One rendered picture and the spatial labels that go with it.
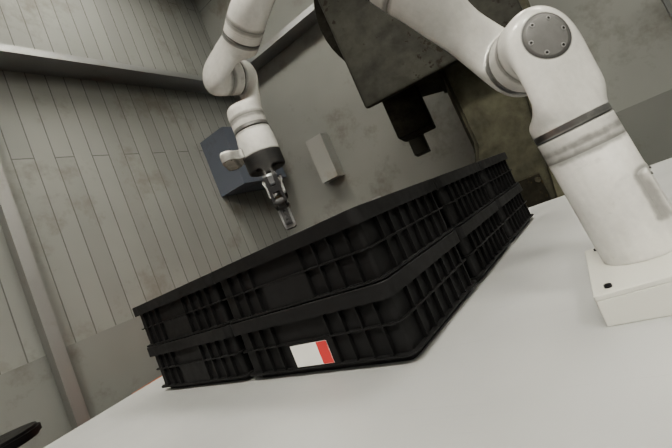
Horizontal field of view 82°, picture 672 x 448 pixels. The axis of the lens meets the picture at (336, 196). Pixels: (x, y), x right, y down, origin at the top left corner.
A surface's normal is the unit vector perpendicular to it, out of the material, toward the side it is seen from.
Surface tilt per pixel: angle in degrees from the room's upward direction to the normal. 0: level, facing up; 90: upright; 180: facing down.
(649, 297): 90
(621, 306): 90
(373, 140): 90
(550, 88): 90
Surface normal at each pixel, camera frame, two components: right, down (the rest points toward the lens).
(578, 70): 0.07, -0.11
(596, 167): -0.52, 0.15
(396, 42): -0.33, 0.06
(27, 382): 0.77, -0.37
